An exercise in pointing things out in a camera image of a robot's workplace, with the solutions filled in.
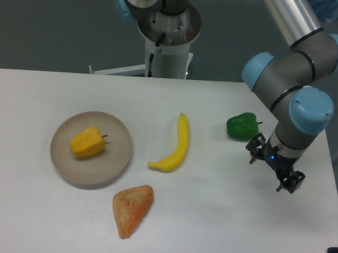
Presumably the yellow toy banana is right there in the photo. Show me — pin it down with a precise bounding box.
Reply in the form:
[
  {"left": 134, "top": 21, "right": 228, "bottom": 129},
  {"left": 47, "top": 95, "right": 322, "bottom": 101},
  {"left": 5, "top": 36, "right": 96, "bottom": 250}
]
[{"left": 147, "top": 113, "right": 190, "bottom": 173}]

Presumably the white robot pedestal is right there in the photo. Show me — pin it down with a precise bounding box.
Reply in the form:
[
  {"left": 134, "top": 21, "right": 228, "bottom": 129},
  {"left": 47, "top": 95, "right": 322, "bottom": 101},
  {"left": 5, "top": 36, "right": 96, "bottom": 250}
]
[{"left": 92, "top": 4, "right": 202, "bottom": 79}]

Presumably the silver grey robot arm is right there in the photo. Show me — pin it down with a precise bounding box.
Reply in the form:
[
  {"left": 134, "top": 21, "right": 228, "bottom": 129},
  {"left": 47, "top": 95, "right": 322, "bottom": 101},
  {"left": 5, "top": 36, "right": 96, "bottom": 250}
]
[{"left": 114, "top": 0, "right": 338, "bottom": 192}]

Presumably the beige round plate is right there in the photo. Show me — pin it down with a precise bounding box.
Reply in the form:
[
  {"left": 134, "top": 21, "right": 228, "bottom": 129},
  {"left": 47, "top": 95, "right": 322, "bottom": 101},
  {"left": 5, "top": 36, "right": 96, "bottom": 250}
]
[{"left": 50, "top": 112, "right": 132, "bottom": 190}]

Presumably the yellow toy pepper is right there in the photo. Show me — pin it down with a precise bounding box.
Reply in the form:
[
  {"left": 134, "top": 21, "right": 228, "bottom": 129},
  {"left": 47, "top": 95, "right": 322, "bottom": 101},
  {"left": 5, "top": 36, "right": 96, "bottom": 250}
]
[{"left": 70, "top": 126, "right": 107, "bottom": 158}]

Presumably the orange toy bread slice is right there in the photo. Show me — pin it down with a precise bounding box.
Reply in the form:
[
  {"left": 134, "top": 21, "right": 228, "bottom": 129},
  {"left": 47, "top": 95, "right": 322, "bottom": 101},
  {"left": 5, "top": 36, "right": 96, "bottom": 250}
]
[{"left": 112, "top": 184, "right": 154, "bottom": 239}]

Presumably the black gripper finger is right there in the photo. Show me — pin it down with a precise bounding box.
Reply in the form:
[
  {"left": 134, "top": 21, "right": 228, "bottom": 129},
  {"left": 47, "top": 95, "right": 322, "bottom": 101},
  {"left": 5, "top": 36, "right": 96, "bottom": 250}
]
[
  {"left": 245, "top": 133, "right": 266, "bottom": 164},
  {"left": 276, "top": 169, "right": 306, "bottom": 194}
]

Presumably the black cable on pedestal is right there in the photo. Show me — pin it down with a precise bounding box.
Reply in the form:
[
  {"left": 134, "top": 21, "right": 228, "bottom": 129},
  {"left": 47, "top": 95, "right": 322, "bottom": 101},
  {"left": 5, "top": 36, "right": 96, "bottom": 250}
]
[{"left": 146, "top": 30, "right": 167, "bottom": 79}]

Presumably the green toy pepper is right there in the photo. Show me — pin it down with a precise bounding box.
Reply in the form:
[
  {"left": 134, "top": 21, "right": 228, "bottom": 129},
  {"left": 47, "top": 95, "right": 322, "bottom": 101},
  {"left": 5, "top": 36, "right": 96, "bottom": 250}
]
[{"left": 226, "top": 112, "right": 260, "bottom": 141}]

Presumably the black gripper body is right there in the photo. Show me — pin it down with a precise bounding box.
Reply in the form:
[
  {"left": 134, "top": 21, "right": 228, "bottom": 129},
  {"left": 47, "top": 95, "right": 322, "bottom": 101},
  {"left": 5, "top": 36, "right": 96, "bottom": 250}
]
[{"left": 264, "top": 135, "right": 300, "bottom": 174}]

